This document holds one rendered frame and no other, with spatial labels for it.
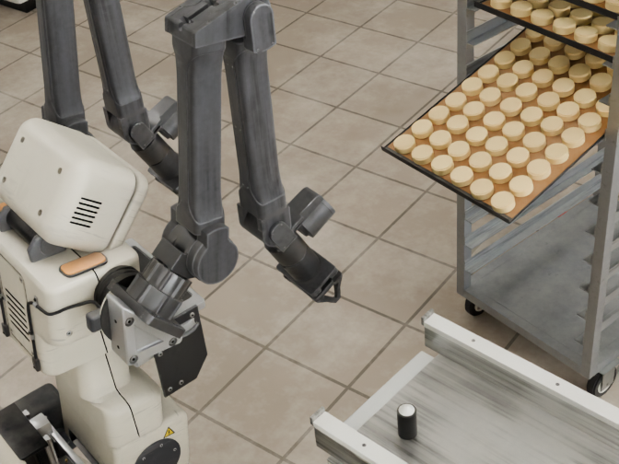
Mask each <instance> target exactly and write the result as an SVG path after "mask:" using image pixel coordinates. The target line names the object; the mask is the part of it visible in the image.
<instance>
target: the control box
mask: <svg viewBox="0 0 619 464"><path fill-rule="evenodd" d="M433 359H434V357H432V356H431V355H429V354H426V353H424V352H423V351H421V352H420V353H418V354H417V355H416V356H415V357H414V358H413V359H412V360H411V361H410V362H408V363H407V364H406V365H405V366H404V367H403V368H402V369H401V370H400V371H399V372H398V373H396V374H395V375H394V376H393V377H392V378H391V379H390V380H389V381H388V382H387V383H386V384H385V385H383V386H382V387H381V388H380V389H379V390H378V391H377V392H376V393H375V394H374V395H373V396H371V397H370V398H369V399H368V400H367V401H366V402H365V403H364V404H363V405H362V406H361V407H359V408H358V409H357V410H356V411H355V412H354V413H353V414H352V415H351V416H350V417H349V418H347V419H346V420H345V421H344V423H345V424H347V425H348V426H350V427H351V428H353V429H355V430H356V431H357V430H358V429H359V428H360V427H361V426H362V425H363V424H364V423H365V422H366V421H368V420H369V419H370V418H371V417H372V416H373V415H374V414H375V413H376V412H377V411H378V410H379V409H380V408H381V407H382V406H384V405H385V404H386V403H387V402H388V401H389V400H390V399H391V398H392V397H393V396H394V395H395V394H396V393H397V392H398V391H400V390H401V389H402V388H403V387H404V386H405V385H406V384H407V383H408V382H409V381H410V380H411V379H412V378H413V377H415V376H416V375H417V374H418V373H419V372H420V371H421V370H422V369H423V368H424V367H425V366H426V365H427V364H428V363H429V362H431V361H432V360H433Z"/></svg>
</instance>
